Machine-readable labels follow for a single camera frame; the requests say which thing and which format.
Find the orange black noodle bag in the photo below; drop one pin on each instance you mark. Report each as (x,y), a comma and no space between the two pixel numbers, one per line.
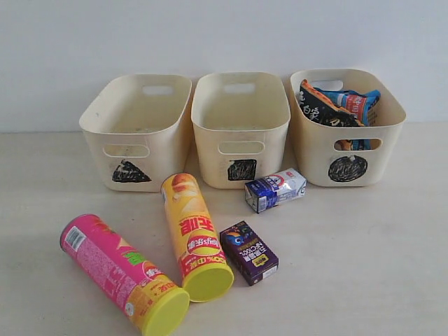
(320,109)

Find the cream bin square mark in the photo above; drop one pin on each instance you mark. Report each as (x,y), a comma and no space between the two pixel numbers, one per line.
(240,122)

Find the yellow chips can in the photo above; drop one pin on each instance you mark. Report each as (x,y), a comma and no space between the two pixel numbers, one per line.
(205,272)

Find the cream bin circle mark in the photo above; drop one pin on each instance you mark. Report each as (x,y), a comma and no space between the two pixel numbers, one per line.
(344,156)

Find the purple juice carton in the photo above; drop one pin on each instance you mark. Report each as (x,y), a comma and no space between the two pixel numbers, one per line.
(249,253)

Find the cream bin triangle mark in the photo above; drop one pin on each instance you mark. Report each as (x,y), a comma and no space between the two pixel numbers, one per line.
(139,131)

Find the pink chips can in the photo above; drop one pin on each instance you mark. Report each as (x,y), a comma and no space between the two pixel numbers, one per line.
(143,292)

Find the blue snack bag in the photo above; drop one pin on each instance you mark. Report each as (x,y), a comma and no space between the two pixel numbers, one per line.
(361,105)

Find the blue white milk carton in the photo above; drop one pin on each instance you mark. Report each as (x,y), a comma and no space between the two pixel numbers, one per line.
(271,191)

